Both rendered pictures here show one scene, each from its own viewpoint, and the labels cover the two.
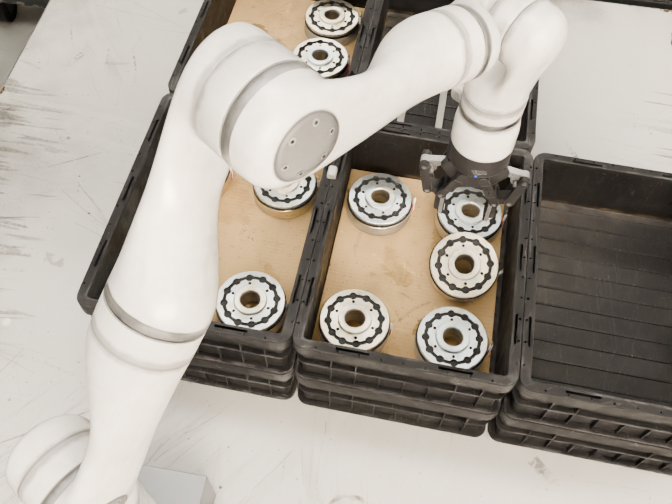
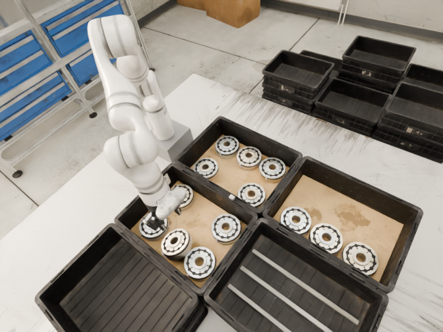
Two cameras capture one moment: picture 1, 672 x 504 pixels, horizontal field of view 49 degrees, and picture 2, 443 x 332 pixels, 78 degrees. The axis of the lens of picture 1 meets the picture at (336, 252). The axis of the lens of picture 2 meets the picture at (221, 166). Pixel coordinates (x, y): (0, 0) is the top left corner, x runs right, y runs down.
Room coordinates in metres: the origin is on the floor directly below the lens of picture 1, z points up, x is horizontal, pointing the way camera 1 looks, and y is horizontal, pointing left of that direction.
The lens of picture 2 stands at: (0.94, -0.37, 1.74)
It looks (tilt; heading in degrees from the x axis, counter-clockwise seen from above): 53 degrees down; 127
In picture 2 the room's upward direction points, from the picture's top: 10 degrees counter-clockwise
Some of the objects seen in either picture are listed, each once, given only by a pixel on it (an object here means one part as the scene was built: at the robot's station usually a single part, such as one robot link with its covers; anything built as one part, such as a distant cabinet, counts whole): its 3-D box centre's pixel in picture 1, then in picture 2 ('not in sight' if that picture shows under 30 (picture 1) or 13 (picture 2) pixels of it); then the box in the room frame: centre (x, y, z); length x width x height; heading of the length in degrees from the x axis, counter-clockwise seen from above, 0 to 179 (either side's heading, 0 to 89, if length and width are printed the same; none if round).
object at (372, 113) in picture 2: not in sight; (346, 116); (0.91, 1.22, 0.31); 0.40 x 0.30 x 0.34; 173
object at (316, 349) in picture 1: (421, 244); (184, 219); (0.57, -0.12, 0.92); 0.40 x 0.30 x 0.02; 171
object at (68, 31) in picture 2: not in sight; (96, 37); (-1.25, 1.09, 0.60); 0.72 x 0.03 x 0.56; 83
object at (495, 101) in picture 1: (511, 61); (134, 163); (0.56, -0.17, 1.28); 0.09 x 0.07 x 0.15; 43
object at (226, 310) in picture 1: (250, 301); (205, 167); (0.50, 0.12, 0.86); 0.10 x 0.10 x 0.01
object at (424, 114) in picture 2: not in sight; (412, 133); (1.31, 1.17, 0.37); 0.40 x 0.30 x 0.45; 173
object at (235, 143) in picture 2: not in sight; (227, 145); (0.52, 0.26, 0.86); 0.10 x 0.10 x 0.01
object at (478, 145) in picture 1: (489, 107); (157, 190); (0.59, -0.17, 1.19); 0.11 x 0.09 x 0.06; 170
